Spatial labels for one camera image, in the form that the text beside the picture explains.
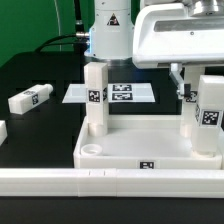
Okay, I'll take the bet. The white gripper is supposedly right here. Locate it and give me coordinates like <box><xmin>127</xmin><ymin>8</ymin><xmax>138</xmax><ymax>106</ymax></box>
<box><xmin>132</xmin><ymin>0</ymin><xmax>224</xmax><ymax>100</ymax></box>

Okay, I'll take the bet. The white desk top panel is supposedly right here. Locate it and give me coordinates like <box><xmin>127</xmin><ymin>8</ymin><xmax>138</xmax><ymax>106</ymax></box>
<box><xmin>73</xmin><ymin>115</ymin><xmax>224</xmax><ymax>170</ymax></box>

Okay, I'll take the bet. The fiducial marker sheet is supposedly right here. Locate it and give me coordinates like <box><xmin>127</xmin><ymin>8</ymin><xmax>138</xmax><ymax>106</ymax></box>
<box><xmin>63</xmin><ymin>83</ymin><xmax>155</xmax><ymax>103</ymax></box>

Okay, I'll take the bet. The long white front barrier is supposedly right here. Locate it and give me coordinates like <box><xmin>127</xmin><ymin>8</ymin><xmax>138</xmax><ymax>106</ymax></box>
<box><xmin>0</xmin><ymin>168</ymin><xmax>224</xmax><ymax>198</ymax></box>

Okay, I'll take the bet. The white block left edge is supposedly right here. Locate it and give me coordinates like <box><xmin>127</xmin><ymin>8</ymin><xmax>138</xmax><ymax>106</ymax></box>
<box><xmin>0</xmin><ymin>120</ymin><xmax>7</xmax><ymax>146</ymax></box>

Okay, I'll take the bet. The black cable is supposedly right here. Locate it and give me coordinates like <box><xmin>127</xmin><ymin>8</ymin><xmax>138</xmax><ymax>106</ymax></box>
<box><xmin>34</xmin><ymin>31</ymin><xmax>90</xmax><ymax>54</ymax></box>

